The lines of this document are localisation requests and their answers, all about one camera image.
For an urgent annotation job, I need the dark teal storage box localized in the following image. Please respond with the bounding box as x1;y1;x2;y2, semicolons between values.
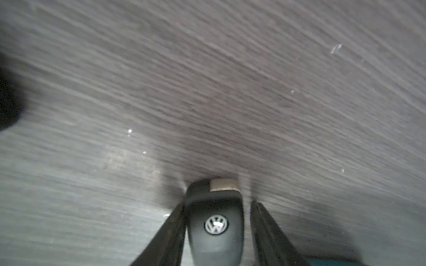
306;257;365;266

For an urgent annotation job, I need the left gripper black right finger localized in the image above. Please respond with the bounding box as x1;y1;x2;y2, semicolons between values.
250;201;309;266

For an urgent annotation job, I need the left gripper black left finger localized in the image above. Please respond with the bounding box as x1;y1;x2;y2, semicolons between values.
131;203;186;266

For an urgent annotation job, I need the black car key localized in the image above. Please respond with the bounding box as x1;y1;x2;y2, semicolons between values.
184;178;245;266

